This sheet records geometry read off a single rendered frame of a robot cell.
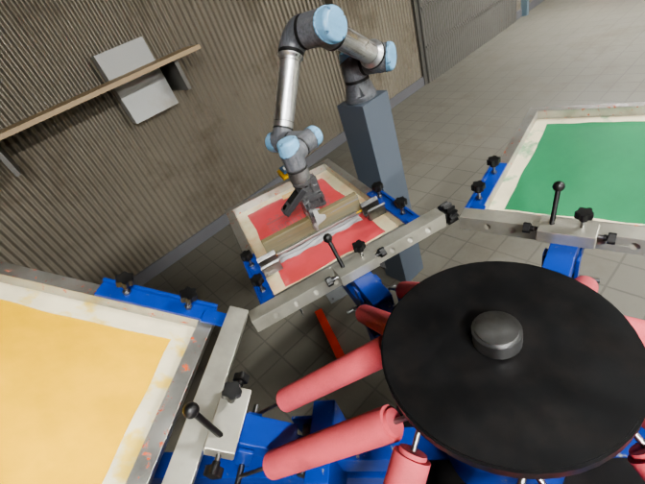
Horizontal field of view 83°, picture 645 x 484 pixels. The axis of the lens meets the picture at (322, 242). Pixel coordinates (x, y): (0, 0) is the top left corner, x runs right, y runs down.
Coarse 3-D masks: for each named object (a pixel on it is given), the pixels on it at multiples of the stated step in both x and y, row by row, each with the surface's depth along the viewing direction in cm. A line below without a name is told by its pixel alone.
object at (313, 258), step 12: (276, 204) 174; (252, 216) 172; (264, 216) 169; (264, 228) 161; (312, 252) 137; (324, 252) 134; (288, 264) 136; (300, 264) 133; (312, 264) 131; (324, 264) 129; (288, 276) 130; (300, 276) 128
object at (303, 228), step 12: (336, 204) 138; (348, 204) 140; (336, 216) 141; (288, 228) 136; (300, 228) 137; (312, 228) 139; (264, 240) 135; (276, 240) 135; (288, 240) 137; (276, 252) 138
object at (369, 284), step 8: (360, 280) 105; (368, 280) 104; (376, 280) 103; (360, 288) 102; (368, 288) 101; (376, 288) 100; (384, 288) 99; (368, 296) 99; (376, 296) 98; (384, 296) 97; (392, 296) 98; (368, 304) 102; (376, 304) 97
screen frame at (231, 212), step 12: (312, 168) 184; (324, 168) 185; (336, 168) 175; (288, 180) 182; (348, 180) 163; (264, 192) 180; (276, 192) 181; (360, 192) 154; (240, 204) 178; (252, 204) 179; (228, 216) 172; (240, 228) 160; (396, 228) 126; (240, 240) 152; (252, 252) 143; (288, 288) 120
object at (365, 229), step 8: (320, 184) 176; (328, 184) 173; (328, 192) 167; (336, 192) 165; (336, 200) 160; (360, 216) 145; (368, 216) 143; (360, 224) 141; (368, 224) 139; (344, 232) 140; (352, 232) 138; (360, 232) 137; (368, 232) 135; (376, 232) 134; (336, 240) 138; (344, 240) 136; (352, 240) 134; (368, 240) 132; (336, 248) 134; (344, 248) 133; (352, 248) 131
